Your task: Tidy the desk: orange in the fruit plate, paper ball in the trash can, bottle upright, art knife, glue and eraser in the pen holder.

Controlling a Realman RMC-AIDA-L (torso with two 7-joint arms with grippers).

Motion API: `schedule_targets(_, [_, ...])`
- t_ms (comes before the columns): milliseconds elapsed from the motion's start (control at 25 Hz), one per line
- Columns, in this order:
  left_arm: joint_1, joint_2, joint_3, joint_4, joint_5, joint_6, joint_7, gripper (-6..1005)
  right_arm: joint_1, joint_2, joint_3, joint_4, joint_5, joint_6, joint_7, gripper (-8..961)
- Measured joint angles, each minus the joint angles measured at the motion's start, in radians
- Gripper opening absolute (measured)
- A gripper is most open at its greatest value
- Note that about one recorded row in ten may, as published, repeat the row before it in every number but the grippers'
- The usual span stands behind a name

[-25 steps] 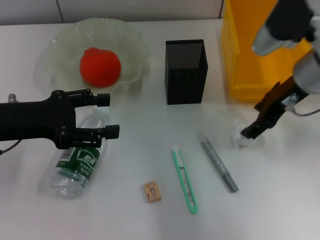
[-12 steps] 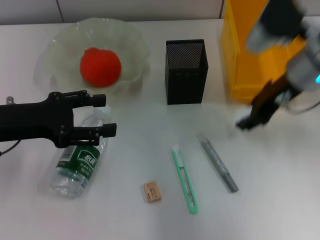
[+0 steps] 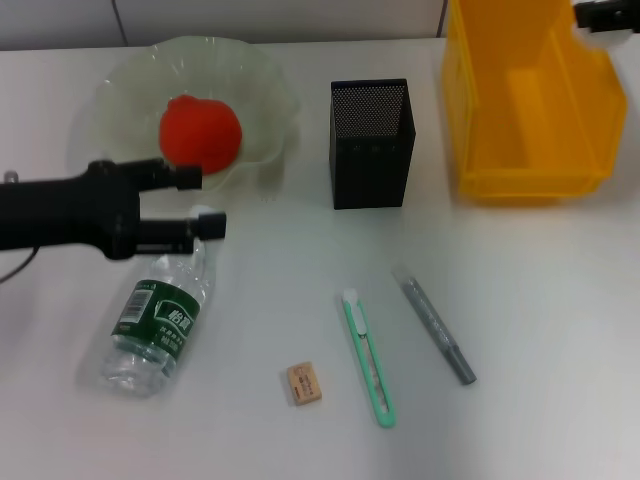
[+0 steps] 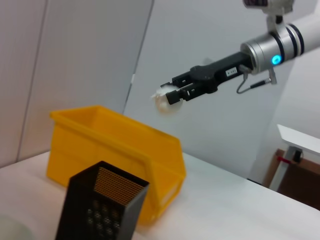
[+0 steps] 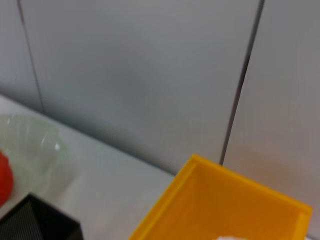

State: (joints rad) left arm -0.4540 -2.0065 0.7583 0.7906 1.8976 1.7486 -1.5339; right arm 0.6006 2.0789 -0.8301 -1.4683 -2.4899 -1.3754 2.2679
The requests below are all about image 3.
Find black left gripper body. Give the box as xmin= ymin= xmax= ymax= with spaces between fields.
xmin=0 ymin=159 xmax=144 ymax=261

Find grey marker pen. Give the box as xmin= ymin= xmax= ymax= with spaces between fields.
xmin=391 ymin=267 xmax=478 ymax=386

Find black mesh pen holder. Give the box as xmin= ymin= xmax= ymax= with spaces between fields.
xmin=328 ymin=78 xmax=418 ymax=211

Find red-orange knitted orange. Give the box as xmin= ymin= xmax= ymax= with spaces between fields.
xmin=158 ymin=95 xmax=245 ymax=177

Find clear bottle with green label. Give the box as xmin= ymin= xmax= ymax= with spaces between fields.
xmin=98 ymin=204 xmax=218 ymax=399

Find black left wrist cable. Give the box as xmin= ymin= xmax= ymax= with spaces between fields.
xmin=0 ymin=245 xmax=40 ymax=285

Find tan eraser block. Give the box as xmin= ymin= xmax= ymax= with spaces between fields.
xmin=286 ymin=363 xmax=324 ymax=407

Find yellow plastic bin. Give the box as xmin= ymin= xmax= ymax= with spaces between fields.
xmin=440 ymin=0 xmax=629 ymax=207

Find translucent green fruit plate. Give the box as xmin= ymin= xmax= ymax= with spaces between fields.
xmin=74 ymin=35 xmax=302 ymax=194

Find mint green utility knife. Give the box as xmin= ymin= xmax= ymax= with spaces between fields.
xmin=342 ymin=288 xmax=400 ymax=430

